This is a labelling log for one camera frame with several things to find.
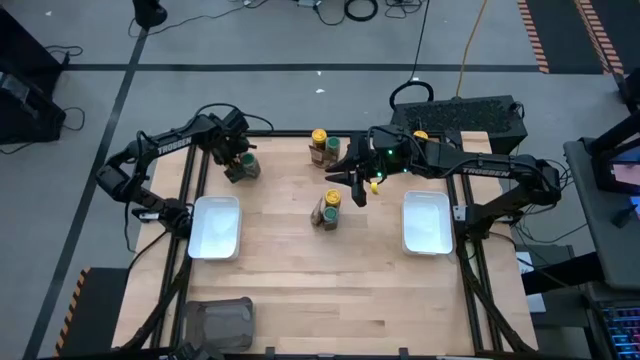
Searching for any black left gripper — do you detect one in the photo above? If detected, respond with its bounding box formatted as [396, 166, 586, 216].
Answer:
[199, 108, 258, 174]

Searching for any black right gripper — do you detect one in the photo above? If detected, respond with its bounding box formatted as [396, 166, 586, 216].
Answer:
[324, 124, 419, 208]

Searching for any smoky grey translucent bin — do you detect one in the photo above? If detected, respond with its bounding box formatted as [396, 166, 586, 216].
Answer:
[182, 296, 256, 354]

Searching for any white plastic bin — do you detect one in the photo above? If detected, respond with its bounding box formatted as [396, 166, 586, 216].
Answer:
[401, 189, 455, 256]
[187, 194, 244, 262]

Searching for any black perforated computer case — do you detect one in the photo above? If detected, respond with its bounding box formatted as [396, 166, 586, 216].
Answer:
[389, 94, 529, 155]

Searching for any black round stand base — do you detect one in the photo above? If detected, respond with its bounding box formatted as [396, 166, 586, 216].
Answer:
[131, 0, 169, 30]

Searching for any black mat orange striped edge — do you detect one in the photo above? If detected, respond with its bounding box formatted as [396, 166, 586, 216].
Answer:
[573, 0, 640, 77]
[53, 266, 130, 359]
[516, 0, 609, 76]

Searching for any grey desk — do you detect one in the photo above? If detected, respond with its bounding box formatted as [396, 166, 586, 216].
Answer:
[563, 137, 640, 292]

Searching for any black monitor stand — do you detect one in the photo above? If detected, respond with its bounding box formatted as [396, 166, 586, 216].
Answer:
[579, 110, 640, 157]

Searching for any black monitor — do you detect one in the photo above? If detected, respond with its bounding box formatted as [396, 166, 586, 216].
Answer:
[592, 142, 640, 196]

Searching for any backlit rainbow keyboard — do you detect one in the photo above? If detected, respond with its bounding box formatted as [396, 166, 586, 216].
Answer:
[599, 304, 640, 360]

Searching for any black metal table frame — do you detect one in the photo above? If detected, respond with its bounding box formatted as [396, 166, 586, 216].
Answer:
[117, 128, 539, 360]

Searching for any black looped hanging cable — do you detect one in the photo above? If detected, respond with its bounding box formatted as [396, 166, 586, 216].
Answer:
[388, 0, 435, 112]

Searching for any black coiled floor cable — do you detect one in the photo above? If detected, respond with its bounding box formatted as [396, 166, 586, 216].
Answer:
[343, 0, 380, 23]

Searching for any yellow hanging cable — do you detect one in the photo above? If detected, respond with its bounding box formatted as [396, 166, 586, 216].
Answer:
[453, 0, 489, 99]

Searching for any black cable tangle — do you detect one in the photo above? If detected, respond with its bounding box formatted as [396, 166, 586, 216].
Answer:
[383, 0, 426, 20]

